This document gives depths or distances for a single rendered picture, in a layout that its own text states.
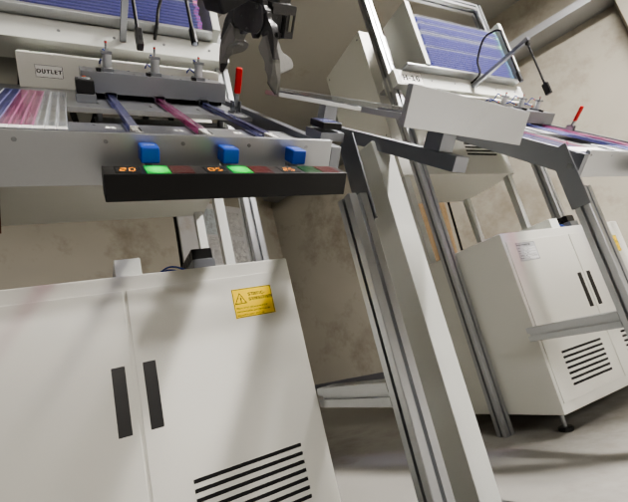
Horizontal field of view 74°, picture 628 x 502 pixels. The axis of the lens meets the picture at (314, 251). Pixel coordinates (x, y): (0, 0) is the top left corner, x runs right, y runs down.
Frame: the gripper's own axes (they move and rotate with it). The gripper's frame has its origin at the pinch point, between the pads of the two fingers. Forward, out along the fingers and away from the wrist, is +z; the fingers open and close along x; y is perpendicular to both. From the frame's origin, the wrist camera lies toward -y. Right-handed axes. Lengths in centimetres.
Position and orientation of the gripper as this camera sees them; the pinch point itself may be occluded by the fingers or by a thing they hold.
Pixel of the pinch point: (244, 84)
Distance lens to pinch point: 83.4
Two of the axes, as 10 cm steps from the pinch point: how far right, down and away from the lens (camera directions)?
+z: -2.0, 8.3, 5.2
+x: -7.5, -4.7, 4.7
